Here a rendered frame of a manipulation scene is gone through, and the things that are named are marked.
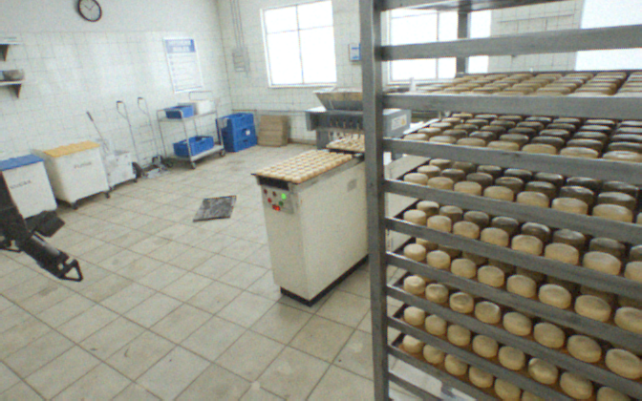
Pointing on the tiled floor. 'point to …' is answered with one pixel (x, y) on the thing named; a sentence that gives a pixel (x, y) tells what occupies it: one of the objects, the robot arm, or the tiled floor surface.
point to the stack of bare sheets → (215, 208)
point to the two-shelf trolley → (186, 135)
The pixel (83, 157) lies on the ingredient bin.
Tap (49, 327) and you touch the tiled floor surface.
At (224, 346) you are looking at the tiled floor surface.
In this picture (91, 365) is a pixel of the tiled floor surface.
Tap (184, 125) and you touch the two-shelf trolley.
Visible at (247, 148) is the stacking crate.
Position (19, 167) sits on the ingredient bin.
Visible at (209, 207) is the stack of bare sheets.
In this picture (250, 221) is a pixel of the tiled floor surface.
